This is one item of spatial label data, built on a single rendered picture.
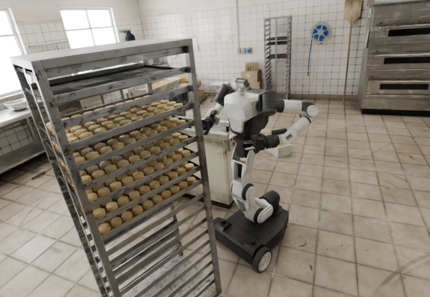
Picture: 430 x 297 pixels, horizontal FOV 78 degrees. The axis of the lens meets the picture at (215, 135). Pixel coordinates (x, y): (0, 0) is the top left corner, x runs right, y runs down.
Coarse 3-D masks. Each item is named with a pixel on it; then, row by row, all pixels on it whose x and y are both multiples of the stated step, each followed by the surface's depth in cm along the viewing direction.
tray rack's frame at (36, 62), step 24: (72, 48) 131; (96, 48) 114; (120, 48) 100; (144, 48) 106; (168, 48) 113; (24, 96) 121; (48, 96) 87; (72, 168) 98; (96, 240) 112; (96, 264) 143; (168, 264) 210; (168, 288) 191
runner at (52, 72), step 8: (176, 48) 119; (128, 56) 105; (136, 56) 108; (144, 56) 110; (152, 56) 112; (160, 56) 115; (80, 64) 94; (88, 64) 96; (96, 64) 98; (104, 64) 100; (112, 64) 102; (120, 64) 104; (48, 72) 88; (56, 72) 90; (64, 72) 92; (72, 72) 93
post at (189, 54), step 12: (192, 48) 121; (192, 60) 123; (192, 72) 125; (192, 84) 127; (192, 96) 130; (192, 108) 133; (204, 144) 141; (204, 156) 144; (204, 168) 146; (204, 180) 148; (204, 192) 153; (216, 252) 172; (216, 264) 175; (216, 276) 179; (216, 288) 185
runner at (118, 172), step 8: (176, 144) 132; (184, 144) 136; (160, 152) 127; (168, 152) 130; (144, 160) 122; (152, 160) 125; (120, 168) 115; (128, 168) 117; (104, 176) 111; (112, 176) 113; (88, 184) 107; (96, 184) 109
